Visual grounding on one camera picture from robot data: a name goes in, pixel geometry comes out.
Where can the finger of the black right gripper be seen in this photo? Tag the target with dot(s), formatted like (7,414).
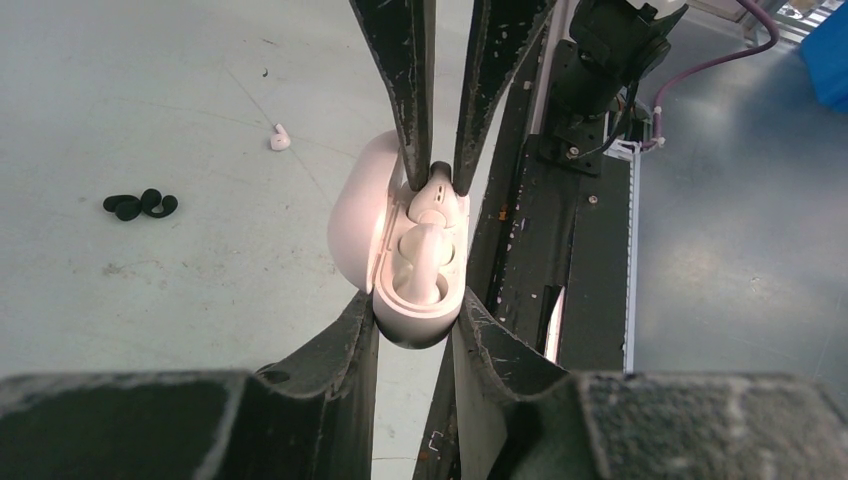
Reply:
(501,35)
(401,37)

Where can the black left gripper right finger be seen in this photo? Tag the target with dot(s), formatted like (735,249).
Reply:
(629,424)

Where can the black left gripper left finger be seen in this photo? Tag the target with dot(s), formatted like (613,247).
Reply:
(307,416)

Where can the white clip earbud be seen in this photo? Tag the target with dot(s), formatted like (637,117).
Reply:
(436,203)
(427,248)

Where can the white oval charging case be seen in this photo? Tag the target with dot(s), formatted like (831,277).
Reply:
(366,223)

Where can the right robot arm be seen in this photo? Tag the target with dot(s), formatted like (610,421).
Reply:
(618,43)

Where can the white stem earbud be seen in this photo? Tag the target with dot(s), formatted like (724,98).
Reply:
(280,140)

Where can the black clip earbud lower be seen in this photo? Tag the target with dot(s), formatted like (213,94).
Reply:
(156,205)

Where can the black clip earbud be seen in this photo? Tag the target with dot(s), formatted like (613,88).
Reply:
(124,207)
(156,205)

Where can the black clip earbud upper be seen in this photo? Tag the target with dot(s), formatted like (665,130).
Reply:
(124,207)

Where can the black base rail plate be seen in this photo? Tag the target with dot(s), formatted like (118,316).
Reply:
(549,271)

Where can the white cable duct strip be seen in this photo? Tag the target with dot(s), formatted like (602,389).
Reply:
(630,152)

